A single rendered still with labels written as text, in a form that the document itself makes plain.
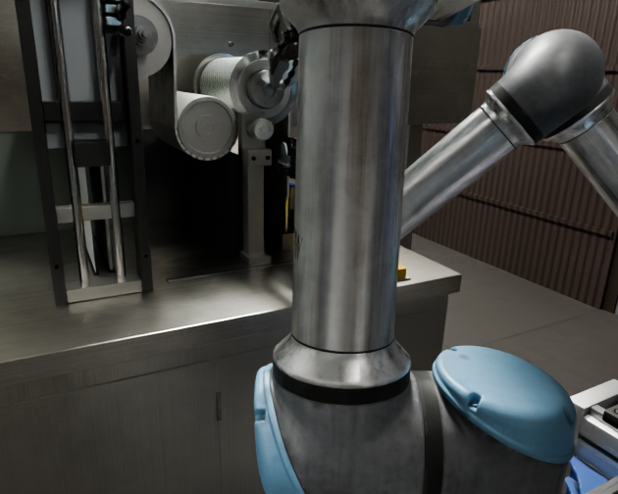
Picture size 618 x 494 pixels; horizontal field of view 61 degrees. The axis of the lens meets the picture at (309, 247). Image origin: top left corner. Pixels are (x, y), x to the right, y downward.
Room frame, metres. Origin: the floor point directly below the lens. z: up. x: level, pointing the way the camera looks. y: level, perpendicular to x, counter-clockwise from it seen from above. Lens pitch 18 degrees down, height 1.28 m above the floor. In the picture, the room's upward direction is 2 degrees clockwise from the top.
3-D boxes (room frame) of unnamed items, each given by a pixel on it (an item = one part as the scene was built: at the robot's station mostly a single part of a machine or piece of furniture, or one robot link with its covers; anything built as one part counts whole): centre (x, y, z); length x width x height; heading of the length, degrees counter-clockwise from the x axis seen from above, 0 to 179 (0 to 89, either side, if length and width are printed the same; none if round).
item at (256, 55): (1.11, 0.10, 1.25); 0.15 x 0.01 x 0.15; 118
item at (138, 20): (0.97, 0.31, 1.33); 0.06 x 0.06 x 0.06; 28
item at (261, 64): (1.22, 0.16, 1.25); 0.26 x 0.12 x 0.12; 28
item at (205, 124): (1.16, 0.27, 1.17); 0.26 x 0.12 x 0.12; 28
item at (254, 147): (1.06, 0.11, 1.05); 0.06 x 0.05 x 0.31; 28
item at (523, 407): (0.38, -0.16, 0.98); 0.13 x 0.12 x 0.14; 90
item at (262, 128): (1.03, 0.10, 1.18); 0.04 x 0.02 x 0.04; 118
